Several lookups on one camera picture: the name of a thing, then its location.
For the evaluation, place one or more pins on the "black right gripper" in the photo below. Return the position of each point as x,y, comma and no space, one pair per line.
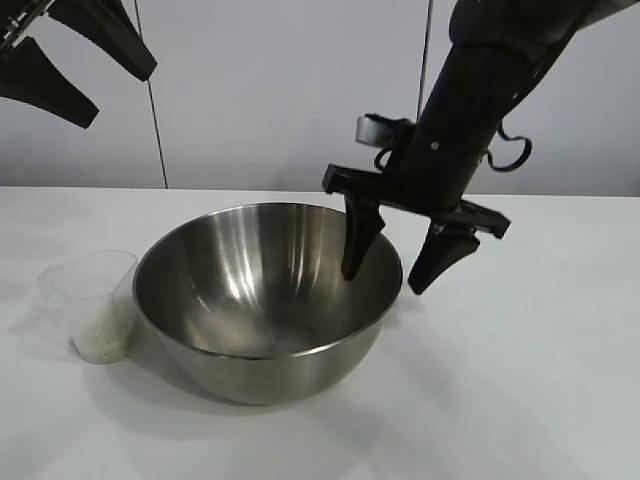
460,125

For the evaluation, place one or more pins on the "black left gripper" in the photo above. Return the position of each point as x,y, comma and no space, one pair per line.
17,15

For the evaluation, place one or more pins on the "stainless steel mixing bowl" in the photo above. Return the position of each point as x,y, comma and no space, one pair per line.
260,380

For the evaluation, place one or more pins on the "clear plastic measuring cup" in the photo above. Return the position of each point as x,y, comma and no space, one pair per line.
75,280

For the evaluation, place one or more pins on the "white rice grains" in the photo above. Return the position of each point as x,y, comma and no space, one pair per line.
100,345

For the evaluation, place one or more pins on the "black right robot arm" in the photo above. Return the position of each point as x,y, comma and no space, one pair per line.
500,20

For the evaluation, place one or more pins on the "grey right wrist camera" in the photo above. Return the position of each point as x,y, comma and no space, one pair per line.
370,130

